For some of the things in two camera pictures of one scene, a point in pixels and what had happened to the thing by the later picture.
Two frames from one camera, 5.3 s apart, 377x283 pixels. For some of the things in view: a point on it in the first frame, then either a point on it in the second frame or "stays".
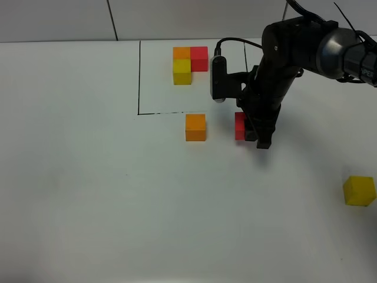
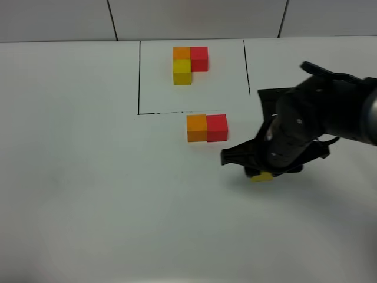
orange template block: x=181 y=53 stays
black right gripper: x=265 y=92 to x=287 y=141
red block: x=240 y=125 to x=217 y=128
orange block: x=195 y=127 stays
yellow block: x=359 y=190 to x=264 y=177
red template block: x=199 y=59 stays
